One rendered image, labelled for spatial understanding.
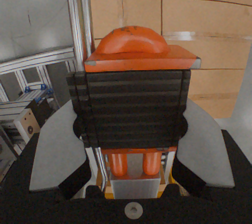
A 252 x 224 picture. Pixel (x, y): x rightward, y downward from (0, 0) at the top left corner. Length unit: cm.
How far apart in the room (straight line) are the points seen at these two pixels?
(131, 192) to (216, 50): 91
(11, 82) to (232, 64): 183
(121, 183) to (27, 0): 161
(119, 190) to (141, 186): 3
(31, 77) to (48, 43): 35
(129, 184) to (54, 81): 128
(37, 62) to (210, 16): 129
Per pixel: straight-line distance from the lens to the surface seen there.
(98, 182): 95
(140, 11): 84
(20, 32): 171
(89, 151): 125
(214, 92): 111
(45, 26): 156
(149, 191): 22
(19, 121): 64
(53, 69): 138
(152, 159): 17
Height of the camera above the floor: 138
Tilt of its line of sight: 61 degrees down
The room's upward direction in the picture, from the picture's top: 180 degrees clockwise
